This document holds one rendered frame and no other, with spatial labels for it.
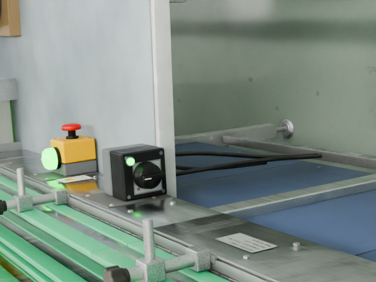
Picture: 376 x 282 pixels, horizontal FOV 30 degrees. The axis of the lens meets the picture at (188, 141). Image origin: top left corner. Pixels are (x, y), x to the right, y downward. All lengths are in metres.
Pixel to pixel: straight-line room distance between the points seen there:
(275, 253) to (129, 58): 0.54
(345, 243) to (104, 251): 0.32
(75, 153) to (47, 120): 0.29
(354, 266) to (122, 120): 0.64
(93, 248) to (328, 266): 0.34
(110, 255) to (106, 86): 0.50
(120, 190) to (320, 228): 0.33
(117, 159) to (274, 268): 0.43
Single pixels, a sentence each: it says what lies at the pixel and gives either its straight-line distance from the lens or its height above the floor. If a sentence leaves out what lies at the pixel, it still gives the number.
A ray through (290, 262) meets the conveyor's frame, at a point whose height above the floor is 0.83.
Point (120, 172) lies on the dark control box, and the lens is 1.14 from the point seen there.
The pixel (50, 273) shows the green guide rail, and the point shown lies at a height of 0.96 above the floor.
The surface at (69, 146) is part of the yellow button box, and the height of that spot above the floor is 0.81.
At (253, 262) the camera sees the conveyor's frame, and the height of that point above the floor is 0.86.
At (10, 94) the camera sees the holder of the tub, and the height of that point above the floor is 0.77.
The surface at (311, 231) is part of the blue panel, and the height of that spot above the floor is 0.68.
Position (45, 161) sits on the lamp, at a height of 0.85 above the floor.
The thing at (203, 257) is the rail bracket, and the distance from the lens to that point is 0.84.
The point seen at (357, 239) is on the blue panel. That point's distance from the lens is 0.97.
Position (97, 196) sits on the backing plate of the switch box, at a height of 0.85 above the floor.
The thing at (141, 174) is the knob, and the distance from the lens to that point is 1.12.
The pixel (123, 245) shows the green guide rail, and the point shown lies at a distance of 0.98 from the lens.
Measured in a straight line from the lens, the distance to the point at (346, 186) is 1.21.
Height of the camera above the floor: 1.31
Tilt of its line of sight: 31 degrees down
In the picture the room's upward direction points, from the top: 98 degrees counter-clockwise
